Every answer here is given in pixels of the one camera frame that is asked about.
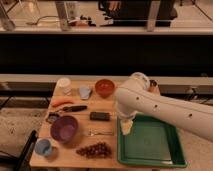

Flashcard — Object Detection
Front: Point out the silver metal fork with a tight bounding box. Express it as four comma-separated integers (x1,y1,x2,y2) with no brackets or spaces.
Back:
83,131,114,136

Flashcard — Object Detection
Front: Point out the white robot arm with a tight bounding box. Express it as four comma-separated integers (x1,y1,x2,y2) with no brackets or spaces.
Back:
115,72,213,142

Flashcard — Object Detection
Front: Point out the green plastic tray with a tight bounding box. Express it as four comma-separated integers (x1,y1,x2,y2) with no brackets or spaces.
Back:
117,115,187,168

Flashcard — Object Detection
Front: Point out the black rectangular block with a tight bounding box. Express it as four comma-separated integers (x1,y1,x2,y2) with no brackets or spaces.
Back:
90,112,110,121

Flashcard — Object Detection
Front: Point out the bunch of dark grapes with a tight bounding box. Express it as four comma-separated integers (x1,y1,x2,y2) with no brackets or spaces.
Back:
76,142,112,158

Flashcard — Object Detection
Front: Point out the red orange bowl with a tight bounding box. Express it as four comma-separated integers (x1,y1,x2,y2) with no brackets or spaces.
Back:
95,79,115,98

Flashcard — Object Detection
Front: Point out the wooden board table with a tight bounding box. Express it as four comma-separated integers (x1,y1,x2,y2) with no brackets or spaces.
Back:
29,79,183,170

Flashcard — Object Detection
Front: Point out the small metal cup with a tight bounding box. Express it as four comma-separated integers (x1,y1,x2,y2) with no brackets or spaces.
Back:
150,80,157,87

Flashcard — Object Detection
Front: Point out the light blue toy shoe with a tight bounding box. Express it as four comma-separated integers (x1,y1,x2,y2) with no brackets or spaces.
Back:
79,86,92,100

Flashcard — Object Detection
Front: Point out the purple plastic bowl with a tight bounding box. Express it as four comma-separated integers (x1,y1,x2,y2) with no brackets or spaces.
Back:
50,115,79,143

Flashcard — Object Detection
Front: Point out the orange carrot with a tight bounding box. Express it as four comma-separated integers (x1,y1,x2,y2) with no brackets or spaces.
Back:
51,99,74,107

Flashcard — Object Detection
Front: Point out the white plastic bottle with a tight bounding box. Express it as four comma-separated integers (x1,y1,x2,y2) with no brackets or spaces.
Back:
57,78,71,95

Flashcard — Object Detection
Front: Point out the small black measuring cup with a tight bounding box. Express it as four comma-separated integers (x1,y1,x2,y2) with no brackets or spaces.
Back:
46,113,59,124

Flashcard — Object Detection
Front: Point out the blue plastic cup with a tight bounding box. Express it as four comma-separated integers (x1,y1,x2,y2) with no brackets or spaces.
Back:
35,139,53,157

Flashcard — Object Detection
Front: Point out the black stand leg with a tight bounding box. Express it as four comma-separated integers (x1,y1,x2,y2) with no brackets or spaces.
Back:
13,130,37,171

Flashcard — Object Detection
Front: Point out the black handled knife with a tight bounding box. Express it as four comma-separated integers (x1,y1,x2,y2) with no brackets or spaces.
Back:
55,105,87,113

